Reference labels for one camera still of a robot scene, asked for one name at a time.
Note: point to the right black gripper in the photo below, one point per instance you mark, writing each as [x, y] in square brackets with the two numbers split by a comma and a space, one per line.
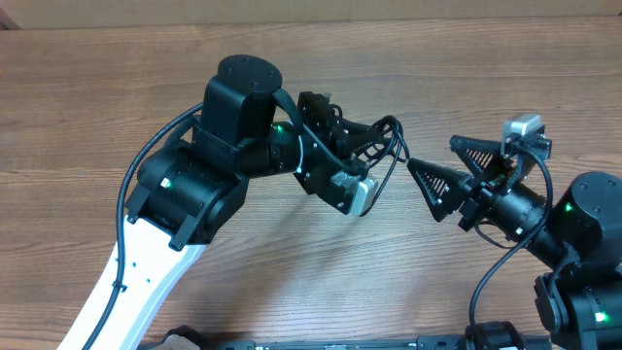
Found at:
[479, 190]

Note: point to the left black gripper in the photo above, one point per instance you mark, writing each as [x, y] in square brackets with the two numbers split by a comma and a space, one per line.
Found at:
[320, 147]

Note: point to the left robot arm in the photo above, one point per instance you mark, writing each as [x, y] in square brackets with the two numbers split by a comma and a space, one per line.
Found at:
[194, 175]

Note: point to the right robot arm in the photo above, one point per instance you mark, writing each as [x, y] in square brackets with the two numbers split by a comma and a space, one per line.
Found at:
[579, 238]

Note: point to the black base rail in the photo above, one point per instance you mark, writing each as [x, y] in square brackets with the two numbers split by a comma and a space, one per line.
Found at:
[423, 342]

